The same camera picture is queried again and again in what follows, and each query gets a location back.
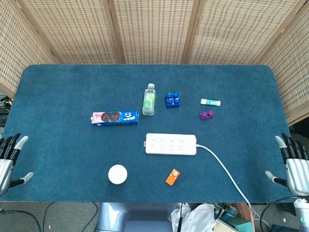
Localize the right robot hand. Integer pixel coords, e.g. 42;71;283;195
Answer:
265;132;309;197

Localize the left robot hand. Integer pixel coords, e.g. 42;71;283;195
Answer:
0;132;35;197

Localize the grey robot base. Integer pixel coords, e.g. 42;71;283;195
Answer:
96;202;181;232

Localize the white power strip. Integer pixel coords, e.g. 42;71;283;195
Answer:
144;133;197;156

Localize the blue table mat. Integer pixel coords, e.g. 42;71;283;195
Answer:
0;64;295;203

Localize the teal box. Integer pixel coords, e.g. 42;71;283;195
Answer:
229;216;253;232

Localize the cardboard box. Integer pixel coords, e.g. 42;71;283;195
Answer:
213;218;239;232

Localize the purple building block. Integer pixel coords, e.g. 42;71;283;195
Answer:
199;110;215;121

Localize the white glue stick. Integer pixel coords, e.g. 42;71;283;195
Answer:
200;98;222;107

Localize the white cloth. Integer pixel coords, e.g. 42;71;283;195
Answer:
170;203;217;232

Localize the white ball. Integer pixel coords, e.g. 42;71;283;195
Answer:
108;164;128;185

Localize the blue cookie box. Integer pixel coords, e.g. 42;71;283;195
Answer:
90;110;140;127

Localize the orange rectangular gadget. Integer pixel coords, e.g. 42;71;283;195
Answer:
165;168;181;187

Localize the blue building block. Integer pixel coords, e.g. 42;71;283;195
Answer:
165;91;182;109

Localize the clear plastic bottle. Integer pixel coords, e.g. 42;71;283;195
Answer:
141;83;157;116

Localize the woven folding screen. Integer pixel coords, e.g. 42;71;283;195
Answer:
0;0;309;127

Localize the black cable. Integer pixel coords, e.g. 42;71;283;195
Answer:
0;209;43;232
259;196;296;229
178;203;184;232

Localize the white power cable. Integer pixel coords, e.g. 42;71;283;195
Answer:
196;144;253;209

